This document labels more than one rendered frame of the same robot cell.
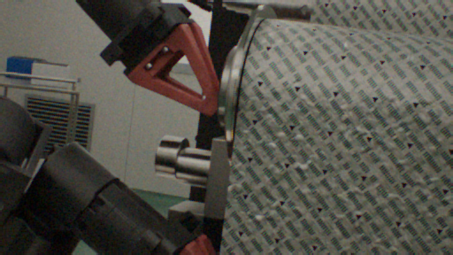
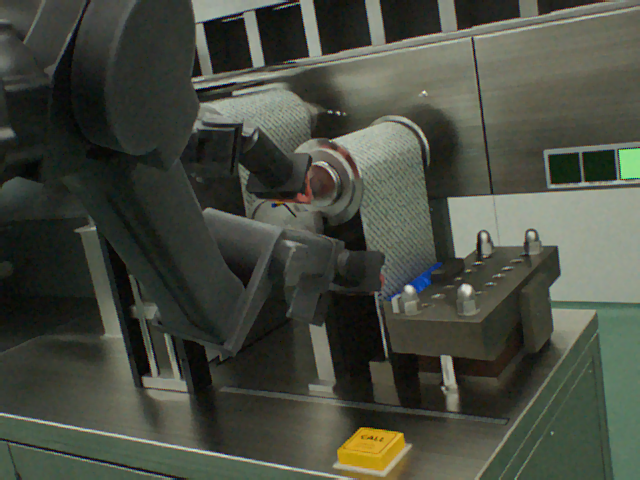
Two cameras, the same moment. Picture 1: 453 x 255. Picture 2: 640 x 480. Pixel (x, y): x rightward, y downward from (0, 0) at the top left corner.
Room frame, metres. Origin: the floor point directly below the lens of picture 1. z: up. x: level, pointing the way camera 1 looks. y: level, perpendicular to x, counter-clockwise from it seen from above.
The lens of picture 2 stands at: (0.32, 1.17, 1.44)
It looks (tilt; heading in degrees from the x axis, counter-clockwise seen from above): 13 degrees down; 290
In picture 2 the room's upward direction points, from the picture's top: 10 degrees counter-clockwise
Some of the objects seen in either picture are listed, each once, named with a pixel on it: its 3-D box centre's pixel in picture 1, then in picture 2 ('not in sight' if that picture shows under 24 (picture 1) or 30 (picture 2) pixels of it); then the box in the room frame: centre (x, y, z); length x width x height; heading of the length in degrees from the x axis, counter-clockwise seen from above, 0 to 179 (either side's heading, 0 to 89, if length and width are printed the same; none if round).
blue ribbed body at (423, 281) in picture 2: not in sight; (420, 287); (0.60, -0.11, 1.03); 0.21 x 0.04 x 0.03; 74
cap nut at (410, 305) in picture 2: not in sight; (409, 298); (0.59, 0.02, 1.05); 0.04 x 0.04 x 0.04
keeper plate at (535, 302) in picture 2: not in sight; (538, 311); (0.40, -0.12, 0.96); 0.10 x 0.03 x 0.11; 74
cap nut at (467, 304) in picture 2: not in sight; (466, 297); (0.50, 0.04, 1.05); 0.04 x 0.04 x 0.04
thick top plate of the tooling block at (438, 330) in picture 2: not in sight; (481, 294); (0.50, -0.13, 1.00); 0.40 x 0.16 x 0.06; 74
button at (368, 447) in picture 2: not in sight; (371, 448); (0.62, 0.25, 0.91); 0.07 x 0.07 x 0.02; 74
